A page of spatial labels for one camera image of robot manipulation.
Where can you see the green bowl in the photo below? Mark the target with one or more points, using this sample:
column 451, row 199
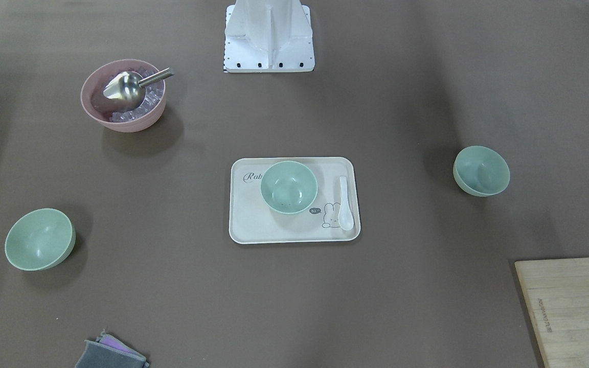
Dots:
column 481, row 171
column 289, row 187
column 40, row 240

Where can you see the green bowl on tray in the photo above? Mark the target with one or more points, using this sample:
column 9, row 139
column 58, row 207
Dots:
column 289, row 187

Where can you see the beige rabbit tray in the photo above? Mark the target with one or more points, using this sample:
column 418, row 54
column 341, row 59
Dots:
column 252, row 221

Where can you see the white ceramic spoon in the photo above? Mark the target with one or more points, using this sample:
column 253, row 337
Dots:
column 345, row 217

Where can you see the pink bowl with ice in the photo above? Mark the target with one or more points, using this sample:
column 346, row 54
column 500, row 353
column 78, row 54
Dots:
column 147, row 114

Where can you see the metal ice scoop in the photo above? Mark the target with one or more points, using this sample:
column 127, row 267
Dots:
column 127, row 90

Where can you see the grey folded cloth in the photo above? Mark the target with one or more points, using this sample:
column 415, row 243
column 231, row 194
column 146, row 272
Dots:
column 108, row 351

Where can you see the wooden cutting board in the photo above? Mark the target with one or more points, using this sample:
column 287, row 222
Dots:
column 556, row 294

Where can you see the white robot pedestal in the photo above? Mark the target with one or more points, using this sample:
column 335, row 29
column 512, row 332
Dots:
column 268, row 37

